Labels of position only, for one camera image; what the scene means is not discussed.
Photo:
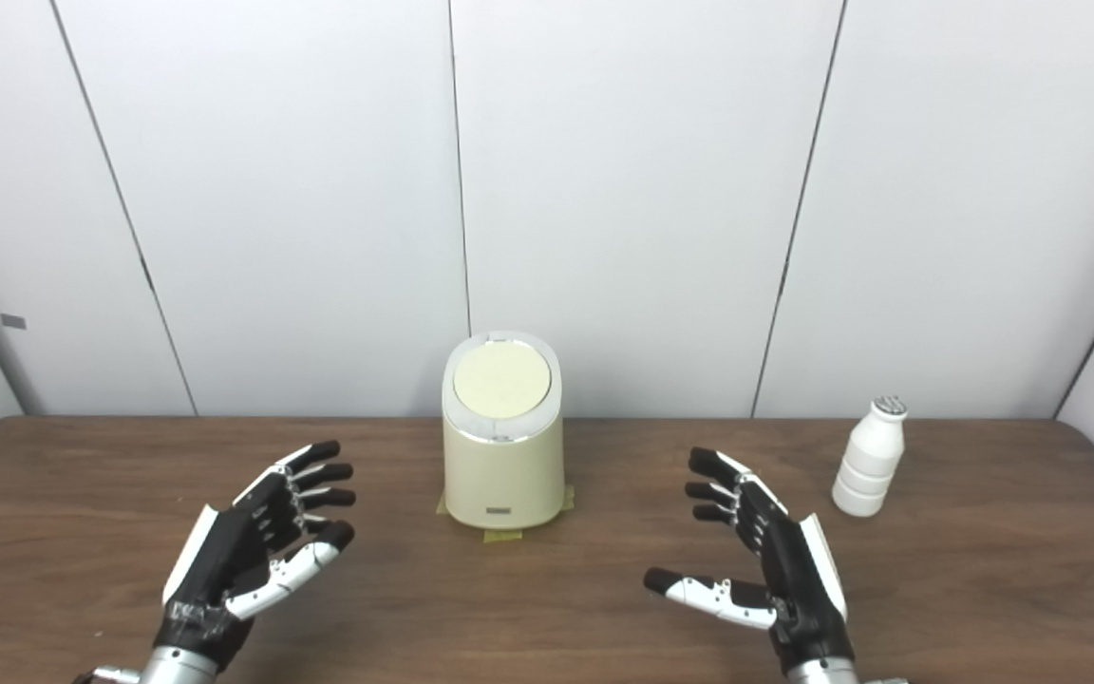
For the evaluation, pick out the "small white plastic bottle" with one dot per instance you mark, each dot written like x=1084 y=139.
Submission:
x=868 y=465

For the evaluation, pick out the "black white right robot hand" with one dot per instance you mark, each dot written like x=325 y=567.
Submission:
x=794 y=579

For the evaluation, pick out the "cream round bin lid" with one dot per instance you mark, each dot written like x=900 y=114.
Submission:
x=501 y=380

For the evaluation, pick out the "small gray wall tag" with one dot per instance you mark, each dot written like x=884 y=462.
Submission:
x=13 y=321

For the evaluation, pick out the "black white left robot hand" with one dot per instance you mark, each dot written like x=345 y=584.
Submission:
x=224 y=560

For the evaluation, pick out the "cream-colored bin body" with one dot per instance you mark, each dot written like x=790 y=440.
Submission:
x=501 y=475

